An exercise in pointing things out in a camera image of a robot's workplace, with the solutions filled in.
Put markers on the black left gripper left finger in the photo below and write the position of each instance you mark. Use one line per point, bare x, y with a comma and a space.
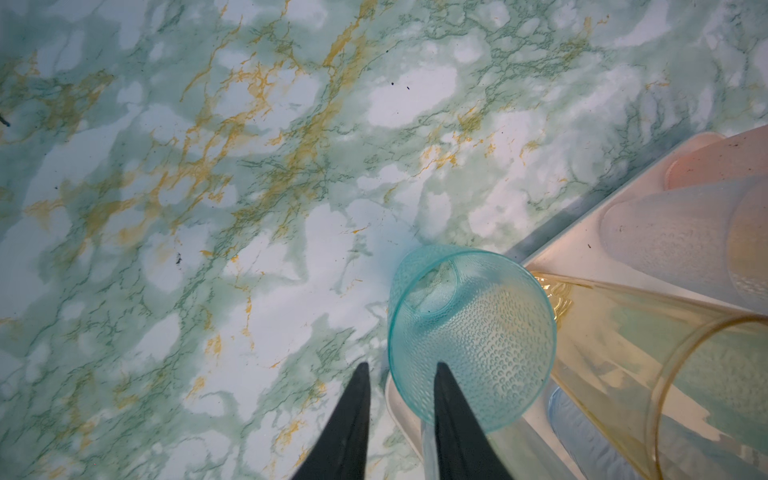
341, 450

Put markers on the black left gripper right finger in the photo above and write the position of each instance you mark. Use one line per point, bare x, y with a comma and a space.
463, 451

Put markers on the teal dimpled tall cup front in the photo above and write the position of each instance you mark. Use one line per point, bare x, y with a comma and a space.
482, 314

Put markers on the yellow tall glass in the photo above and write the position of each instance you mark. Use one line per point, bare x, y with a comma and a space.
677, 386

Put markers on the short clear dimpled cup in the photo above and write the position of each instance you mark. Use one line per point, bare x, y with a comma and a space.
710, 239

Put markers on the short pink dimpled cup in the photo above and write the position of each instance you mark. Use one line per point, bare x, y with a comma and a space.
735, 157

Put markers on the blue clear tall glass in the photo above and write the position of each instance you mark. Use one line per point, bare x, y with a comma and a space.
520, 449

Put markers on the blue tall dimpled cup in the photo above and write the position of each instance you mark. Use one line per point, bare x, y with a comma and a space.
591, 451

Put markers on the pink rectangular tray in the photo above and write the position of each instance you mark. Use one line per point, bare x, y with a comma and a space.
578, 253

